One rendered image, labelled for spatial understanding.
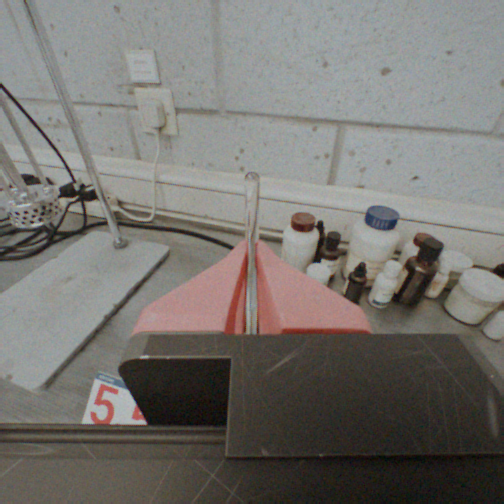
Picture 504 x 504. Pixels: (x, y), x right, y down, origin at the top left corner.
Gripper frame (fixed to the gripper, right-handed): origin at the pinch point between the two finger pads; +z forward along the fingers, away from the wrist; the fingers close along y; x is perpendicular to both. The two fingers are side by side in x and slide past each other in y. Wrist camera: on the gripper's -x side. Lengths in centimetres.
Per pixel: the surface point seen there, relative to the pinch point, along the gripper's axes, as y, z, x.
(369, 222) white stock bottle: -18.1, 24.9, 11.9
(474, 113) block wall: -33.1, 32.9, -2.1
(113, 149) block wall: 34, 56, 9
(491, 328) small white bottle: -34.2, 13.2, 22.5
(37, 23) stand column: 26.1, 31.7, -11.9
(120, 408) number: 14.0, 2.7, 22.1
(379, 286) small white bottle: -19.4, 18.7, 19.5
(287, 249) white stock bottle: -6.2, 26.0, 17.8
